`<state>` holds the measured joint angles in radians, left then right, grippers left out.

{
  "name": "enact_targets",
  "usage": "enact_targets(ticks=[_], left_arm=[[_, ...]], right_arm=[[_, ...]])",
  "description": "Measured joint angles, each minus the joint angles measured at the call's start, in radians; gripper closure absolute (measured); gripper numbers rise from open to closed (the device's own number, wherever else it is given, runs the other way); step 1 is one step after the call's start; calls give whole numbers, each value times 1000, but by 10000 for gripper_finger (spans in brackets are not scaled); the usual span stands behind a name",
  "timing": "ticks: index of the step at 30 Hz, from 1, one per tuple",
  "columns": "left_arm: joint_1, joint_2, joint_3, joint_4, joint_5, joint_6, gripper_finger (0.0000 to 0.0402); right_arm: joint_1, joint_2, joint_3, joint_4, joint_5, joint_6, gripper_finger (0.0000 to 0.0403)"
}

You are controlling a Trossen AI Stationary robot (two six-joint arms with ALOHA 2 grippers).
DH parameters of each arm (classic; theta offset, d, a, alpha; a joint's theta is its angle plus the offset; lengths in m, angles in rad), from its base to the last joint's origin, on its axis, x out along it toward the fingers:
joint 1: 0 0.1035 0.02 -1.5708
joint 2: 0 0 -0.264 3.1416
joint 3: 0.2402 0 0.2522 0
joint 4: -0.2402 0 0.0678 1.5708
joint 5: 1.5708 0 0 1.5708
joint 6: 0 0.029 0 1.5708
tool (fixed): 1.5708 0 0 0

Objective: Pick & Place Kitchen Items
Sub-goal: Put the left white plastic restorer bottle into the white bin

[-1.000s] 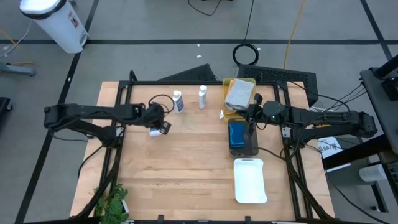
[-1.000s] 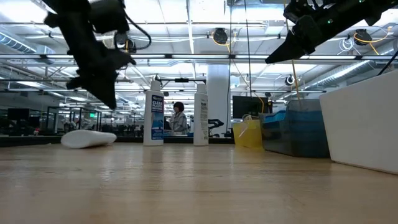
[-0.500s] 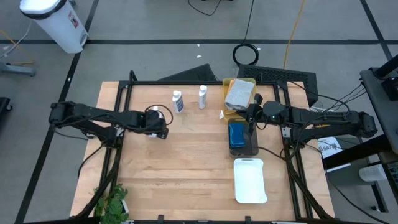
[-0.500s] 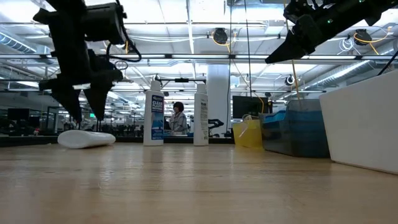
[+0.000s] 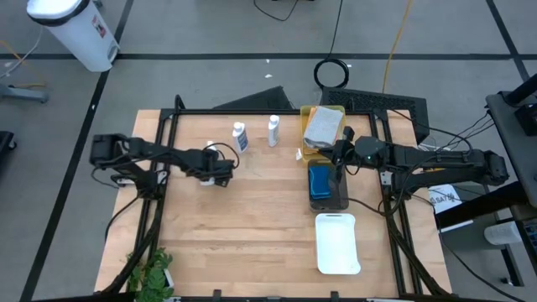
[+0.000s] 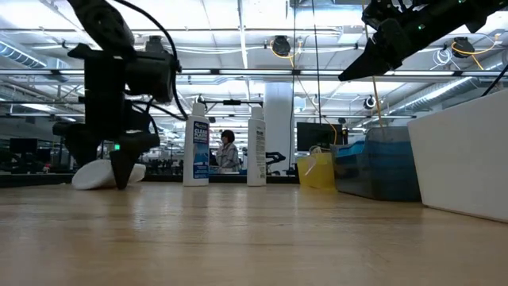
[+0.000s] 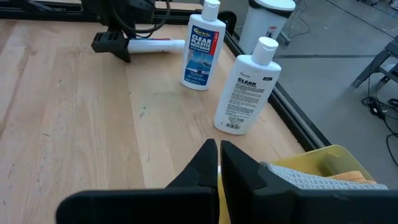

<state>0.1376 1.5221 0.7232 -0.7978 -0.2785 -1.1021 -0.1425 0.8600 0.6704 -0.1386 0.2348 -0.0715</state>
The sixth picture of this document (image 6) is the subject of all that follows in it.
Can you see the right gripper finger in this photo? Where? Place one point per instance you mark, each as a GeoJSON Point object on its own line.
{"type": "Point", "coordinates": [369, 63]}

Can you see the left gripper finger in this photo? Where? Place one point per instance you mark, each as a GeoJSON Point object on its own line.
{"type": "Point", "coordinates": [127, 159]}
{"type": "Point", "coordinates": [79, 143]}

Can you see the white bottle with blue label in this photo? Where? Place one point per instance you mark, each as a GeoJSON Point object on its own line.
{"type": "Point", "coordinates": [256, 151]}
{"type": "Point", "coordinates": [95, 176]}
{"type": "Point", "coordinates": [195, 151]}

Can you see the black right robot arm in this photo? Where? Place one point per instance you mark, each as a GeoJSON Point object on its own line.
{"type": "Point", "coordinates": [456, 16]}

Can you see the small black monitor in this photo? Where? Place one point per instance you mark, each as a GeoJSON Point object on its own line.
{"type": "Point", "coordinates": [23, 145]}

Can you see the person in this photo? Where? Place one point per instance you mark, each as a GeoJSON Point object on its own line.
{"type": "Point", "coordinates": [228, 155]}

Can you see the yellow translucent plastic bin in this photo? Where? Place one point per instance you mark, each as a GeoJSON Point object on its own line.
{"type": "Point", "coordinates": [317, 171]}

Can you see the grey translucent plastic bin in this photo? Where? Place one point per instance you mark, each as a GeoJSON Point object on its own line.
{"type": "Point", "coordinates": [377, 190]}

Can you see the white plastic bin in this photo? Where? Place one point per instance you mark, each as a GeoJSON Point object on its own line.
{"type": "Point", "coordinates": [464, 159]}

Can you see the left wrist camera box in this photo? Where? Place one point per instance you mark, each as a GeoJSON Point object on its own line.
{"type": "Point", "coordinates": [152, 77]}

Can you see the black aluminium rig frame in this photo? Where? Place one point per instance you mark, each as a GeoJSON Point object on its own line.
{"type": "Point", "coordinates": [39, 180]}

